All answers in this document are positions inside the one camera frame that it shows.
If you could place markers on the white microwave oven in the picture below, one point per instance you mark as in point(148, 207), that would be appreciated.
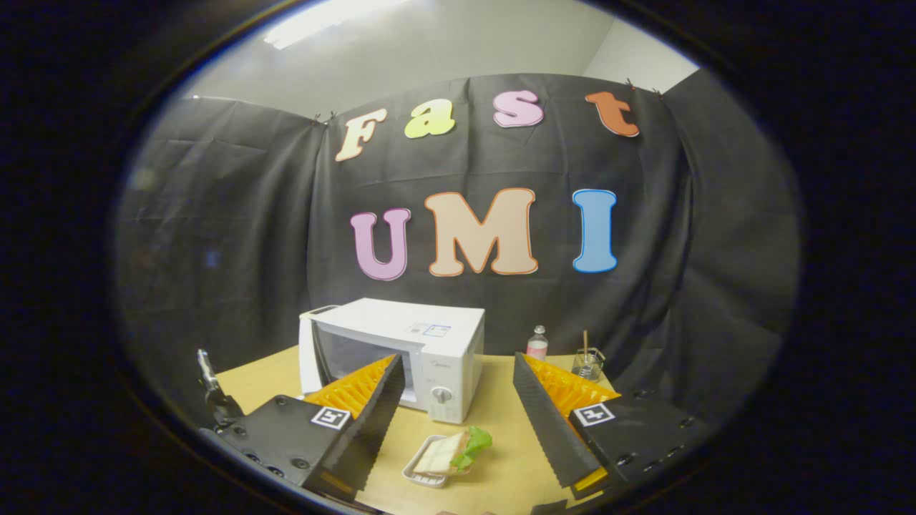
point(444, 336)

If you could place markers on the lettuce sandwich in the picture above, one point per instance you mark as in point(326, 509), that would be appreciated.
point(458, 450)

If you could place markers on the pink label plastic bottle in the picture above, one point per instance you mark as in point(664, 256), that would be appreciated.
point(537, 347)

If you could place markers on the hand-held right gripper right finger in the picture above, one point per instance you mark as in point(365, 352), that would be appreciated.
point(540, 422)

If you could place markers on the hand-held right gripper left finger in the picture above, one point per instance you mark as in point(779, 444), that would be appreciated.
point(376, 422)

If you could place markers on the white foam tray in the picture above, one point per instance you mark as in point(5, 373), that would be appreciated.
point(422, 478)

